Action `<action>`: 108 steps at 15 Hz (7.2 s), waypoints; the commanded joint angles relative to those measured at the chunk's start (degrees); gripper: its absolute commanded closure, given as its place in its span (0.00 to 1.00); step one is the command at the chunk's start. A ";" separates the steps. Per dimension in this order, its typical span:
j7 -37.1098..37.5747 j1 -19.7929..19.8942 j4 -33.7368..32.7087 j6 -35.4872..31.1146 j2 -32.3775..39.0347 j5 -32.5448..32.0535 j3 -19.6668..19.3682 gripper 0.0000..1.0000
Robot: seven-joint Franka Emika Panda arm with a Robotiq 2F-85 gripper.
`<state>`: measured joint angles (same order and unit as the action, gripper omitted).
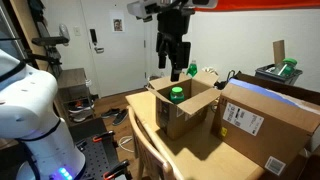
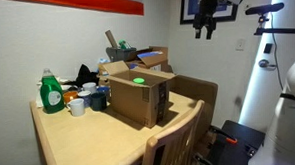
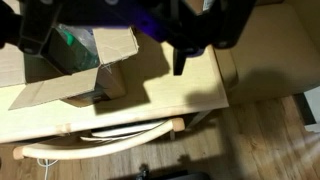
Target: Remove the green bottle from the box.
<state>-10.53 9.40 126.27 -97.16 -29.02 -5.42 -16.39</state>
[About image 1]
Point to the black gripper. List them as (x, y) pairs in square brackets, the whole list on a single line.
[(172, 25)]

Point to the green lidded bottle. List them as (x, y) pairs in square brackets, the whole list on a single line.
[(177, 95)]

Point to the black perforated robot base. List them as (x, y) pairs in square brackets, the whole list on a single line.
[(100, 157)]

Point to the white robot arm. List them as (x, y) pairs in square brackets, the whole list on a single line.
[(27, 116)]

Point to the green spray bottle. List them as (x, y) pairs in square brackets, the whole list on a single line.
[(192, 70)]

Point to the small open cardboard box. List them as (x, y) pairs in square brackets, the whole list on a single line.
[(178, 119)]

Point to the large cardboard box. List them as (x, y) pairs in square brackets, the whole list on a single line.
[(268, 122)]

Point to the green capped clear bottle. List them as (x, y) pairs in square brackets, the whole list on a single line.
[(286, 67)]

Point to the white door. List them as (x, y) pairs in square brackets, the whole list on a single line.
[(121, 67)]

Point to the portrait photo on door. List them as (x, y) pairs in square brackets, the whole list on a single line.
[(117, 25)]

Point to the dark sneaker right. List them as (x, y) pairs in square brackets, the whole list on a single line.
[(120, 117)]

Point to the dark sneaker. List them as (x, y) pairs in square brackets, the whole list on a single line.
[(120, 117), (110, 112)]

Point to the dark sneaker left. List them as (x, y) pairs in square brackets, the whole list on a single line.
[(110, 112)]

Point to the dark plastic bin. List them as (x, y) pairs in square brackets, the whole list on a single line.
[(265, 73)]

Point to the wooden chair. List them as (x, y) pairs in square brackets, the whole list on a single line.
[(150, 161)]

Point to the wooden shoe shelf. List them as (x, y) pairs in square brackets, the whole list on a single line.
[(74, 97)]

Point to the upright cardboard piece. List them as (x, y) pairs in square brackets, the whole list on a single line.
[(279, 51)]

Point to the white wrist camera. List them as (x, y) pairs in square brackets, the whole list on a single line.
[(145, 8)]

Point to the black door lock handle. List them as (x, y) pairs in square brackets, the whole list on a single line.
[(93, 35)]

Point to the red wall banner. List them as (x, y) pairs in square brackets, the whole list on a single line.
[(247, 5)]

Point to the wall light switch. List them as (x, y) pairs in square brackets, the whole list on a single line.
[(77, 31)]

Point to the orange handled clamp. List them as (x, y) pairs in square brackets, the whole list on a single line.
[(99, 137)]

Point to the camera on black stand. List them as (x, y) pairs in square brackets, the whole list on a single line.
[(46, 39)]

